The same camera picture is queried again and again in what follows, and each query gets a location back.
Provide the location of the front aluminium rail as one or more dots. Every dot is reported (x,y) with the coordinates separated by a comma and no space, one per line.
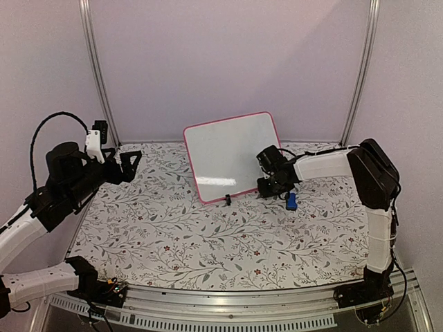
(298,309)

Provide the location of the right aluminium frame post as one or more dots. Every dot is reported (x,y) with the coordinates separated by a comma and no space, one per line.
(368,45)

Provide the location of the left aluminium frame post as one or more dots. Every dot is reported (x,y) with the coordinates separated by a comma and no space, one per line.
(92,49)

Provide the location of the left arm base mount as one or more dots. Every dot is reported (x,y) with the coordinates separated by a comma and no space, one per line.
(100,287)

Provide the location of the blue whiteboard eraser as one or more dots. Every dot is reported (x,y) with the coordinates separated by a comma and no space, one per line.
(290,199)

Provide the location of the pink framed whiteboard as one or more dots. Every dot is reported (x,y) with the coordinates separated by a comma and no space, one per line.
(222,154)

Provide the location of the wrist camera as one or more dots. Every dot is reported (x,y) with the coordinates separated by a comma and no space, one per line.
(265,163)
(96,137)

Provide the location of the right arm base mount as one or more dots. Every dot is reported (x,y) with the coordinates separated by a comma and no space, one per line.
(374,288)

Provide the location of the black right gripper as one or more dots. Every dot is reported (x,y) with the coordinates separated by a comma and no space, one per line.
(265,193)

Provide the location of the wire easel stand black tips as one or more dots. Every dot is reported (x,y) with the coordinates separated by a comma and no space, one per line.
(228,200)

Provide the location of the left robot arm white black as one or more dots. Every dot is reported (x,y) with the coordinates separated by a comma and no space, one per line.
(74,179)

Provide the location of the aluminium frame post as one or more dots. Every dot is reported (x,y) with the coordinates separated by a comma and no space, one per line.
(92,49)
(368,45)

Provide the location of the floral patterned table mat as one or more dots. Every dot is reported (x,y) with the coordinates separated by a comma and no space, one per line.
(155,231)

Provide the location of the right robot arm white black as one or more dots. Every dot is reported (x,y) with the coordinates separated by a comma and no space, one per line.
(375,177)

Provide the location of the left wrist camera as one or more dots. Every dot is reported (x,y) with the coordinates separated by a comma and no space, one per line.
(96,137)

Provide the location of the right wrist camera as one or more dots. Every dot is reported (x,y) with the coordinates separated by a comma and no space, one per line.
(265,163)

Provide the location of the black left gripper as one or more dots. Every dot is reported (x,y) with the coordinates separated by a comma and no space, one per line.
(129,173)

